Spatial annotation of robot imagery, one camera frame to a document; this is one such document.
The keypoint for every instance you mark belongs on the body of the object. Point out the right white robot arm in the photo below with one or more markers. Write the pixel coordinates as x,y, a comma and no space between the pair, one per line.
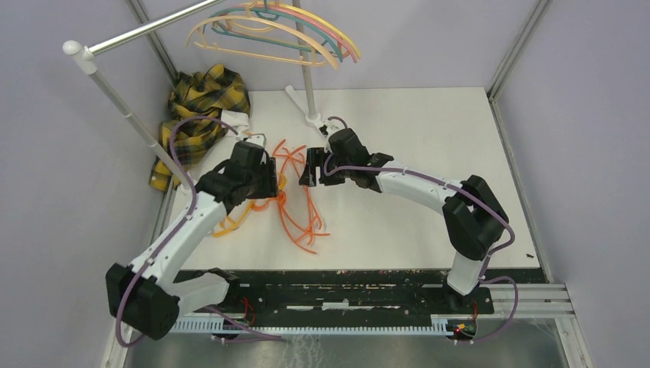
474,218

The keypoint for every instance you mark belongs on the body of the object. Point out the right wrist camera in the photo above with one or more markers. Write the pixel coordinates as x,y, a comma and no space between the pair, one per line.
326,129

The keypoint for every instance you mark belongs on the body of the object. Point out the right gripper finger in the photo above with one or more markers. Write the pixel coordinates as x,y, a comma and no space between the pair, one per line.
332,179
313,167

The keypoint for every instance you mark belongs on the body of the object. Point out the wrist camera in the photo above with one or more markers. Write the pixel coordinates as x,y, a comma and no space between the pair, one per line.
326,129
256,140

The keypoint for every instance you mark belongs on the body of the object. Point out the orange plastic hanger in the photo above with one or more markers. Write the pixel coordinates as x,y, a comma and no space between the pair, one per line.
299,218

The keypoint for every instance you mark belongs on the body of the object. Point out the teal wire hanger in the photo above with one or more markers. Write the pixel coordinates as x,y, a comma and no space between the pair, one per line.
334,41

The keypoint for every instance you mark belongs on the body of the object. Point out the yellow plaid cloth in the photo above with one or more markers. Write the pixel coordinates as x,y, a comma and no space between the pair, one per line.
196,101

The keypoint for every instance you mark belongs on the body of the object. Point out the amber plastic hanger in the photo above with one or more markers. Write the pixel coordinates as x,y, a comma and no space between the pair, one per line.
231,223

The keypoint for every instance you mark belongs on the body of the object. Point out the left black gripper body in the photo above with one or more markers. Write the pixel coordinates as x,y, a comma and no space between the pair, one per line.
264,182

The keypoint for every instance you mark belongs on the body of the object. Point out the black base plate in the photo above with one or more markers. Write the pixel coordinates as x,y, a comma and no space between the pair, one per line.
345,298

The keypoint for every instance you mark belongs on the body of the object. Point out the yellow plastic hanger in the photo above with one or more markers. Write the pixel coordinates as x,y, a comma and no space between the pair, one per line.
330,28

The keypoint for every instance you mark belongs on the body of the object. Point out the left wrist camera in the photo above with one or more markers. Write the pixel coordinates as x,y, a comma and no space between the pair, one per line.
256,140

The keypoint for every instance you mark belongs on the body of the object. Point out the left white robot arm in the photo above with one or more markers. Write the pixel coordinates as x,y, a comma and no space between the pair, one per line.
145,294

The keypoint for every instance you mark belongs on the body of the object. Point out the white clothes rack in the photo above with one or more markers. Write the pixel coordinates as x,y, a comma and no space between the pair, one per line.
84,58

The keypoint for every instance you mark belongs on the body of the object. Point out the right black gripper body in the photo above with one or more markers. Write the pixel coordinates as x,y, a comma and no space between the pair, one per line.
334,159

